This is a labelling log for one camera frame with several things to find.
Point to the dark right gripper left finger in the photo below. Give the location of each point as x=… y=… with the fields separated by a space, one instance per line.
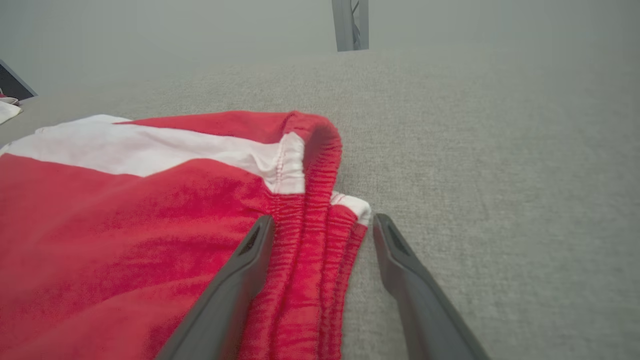
x=230 y=295

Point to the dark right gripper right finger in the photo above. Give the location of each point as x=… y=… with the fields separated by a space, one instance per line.
x=420 y=305

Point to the red shorts with white stripe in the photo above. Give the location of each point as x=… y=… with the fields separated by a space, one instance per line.
x=125 y=250

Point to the red shirt with white sleeves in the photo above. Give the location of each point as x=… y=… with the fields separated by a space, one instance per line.
x=7 y=112

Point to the grey partition post with feet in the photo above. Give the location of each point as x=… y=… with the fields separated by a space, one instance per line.
x=342 y=25

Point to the grey side frame post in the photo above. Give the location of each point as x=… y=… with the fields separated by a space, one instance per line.
x=12 y=85

